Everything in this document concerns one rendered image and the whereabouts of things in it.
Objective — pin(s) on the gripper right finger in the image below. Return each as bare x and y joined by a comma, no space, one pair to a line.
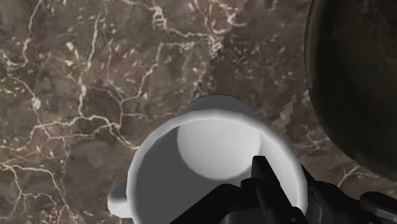
335,204

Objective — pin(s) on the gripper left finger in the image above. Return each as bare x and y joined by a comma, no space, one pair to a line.
263,189

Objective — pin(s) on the white mug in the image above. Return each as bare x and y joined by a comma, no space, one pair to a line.
161,173

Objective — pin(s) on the dark round vessel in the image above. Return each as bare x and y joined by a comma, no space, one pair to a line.
356,77

